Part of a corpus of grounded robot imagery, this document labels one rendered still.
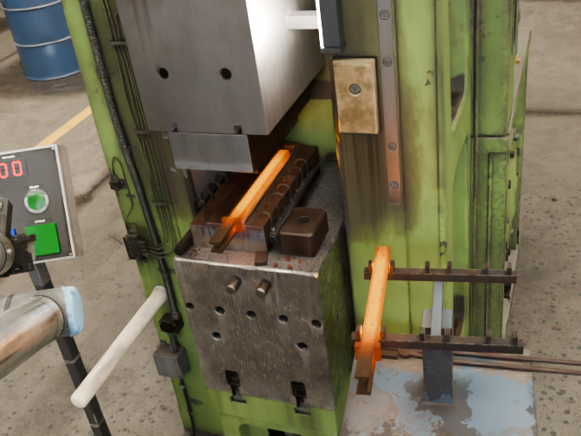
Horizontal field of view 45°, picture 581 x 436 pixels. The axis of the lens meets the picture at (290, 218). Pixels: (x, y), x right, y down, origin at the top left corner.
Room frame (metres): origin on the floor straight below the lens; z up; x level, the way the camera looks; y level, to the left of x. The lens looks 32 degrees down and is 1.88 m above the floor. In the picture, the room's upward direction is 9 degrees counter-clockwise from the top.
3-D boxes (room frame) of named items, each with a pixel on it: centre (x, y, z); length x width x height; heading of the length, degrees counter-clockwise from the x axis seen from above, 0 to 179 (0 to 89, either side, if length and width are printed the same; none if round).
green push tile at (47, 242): (1.49, 0.60, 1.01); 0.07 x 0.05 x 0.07; 91
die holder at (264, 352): (1.64, 0.02, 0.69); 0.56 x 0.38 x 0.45; 156
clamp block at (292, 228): (1.44, -0.03, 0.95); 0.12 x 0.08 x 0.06; 156
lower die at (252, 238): (1.65, 0.07, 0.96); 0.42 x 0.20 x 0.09; 156
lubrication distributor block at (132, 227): (1.72, 0.45, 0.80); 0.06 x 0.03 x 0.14; 66
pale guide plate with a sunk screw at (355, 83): (1.45, -0.18, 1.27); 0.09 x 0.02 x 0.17; 66
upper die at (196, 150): (1.65, 0.07, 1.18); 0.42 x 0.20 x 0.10; 156
